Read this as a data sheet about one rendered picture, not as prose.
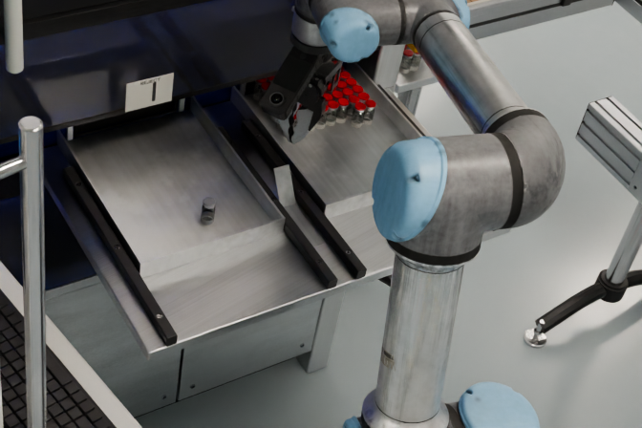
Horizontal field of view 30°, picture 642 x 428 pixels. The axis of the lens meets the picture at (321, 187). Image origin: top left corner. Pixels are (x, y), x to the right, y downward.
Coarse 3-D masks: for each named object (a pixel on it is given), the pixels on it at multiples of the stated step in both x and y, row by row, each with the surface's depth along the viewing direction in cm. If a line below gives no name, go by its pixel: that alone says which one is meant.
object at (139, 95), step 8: (144, 80) 197; (152, 80) 198; (160, 80) 199; (168, 80) 200; (128, 88) 196; (136, 88) 197; (144, 88) 198; (152, 88) 199; (160, 88) 200; (168, 88) 201; (128, 96) 197; (136, 96) 198; (144, 96) 199; (160, 96) 201; (168, 96) 202; (128, 104) 199; (136, 104) 199; (144, 104) 201; (152, 104) 201
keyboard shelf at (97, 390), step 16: (0, 272) 194; (0, 288) 192; (16, 288) 193; (16, 304) 190; (48, 320) 189; (48, 336) 187; (64, 336) 187; (64, 352) 185; (80, 368) 183; (80, 384) 181; (96, 384) 181; (96, 400) 179; (112, 400) 180; (112, 416) 178; (128, 416) 178
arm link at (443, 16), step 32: (416, 0) 170; (448, 0) 172; (416, 32) 169; (448, 32) 164; (448, 64) 160; (480, 64) 157; (480, 96) 153; (512, 96) 152; (480, 128) 151; (512, 128) 144; (544, 128) 145; (544, 160) 139; (544, 192) 139
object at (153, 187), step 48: (192, 96) 217; (96, 144) 209; (144, 144) 210; (192, 144) 212; (96, 192) 195; (144, 192) 202; (192, 192) 203; (240, 192) 205; (144, 240) 194; (192, 240) 195; (240, 240) 195
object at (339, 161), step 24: (360, 72) 230; (240, 96) 219; (384, 96) 225; (264, 120) 220; (384, 120) 225; (408, 120) 221; (288, 144) 216; (312, 144) 217; (336, 144) 218; (360, 144) 219; (384, 144) 220; (312, 168) 212; (336, 168) 213; (360, 168) 214; (312, 192) 204; (336, 192) 209; (360, 192) 210
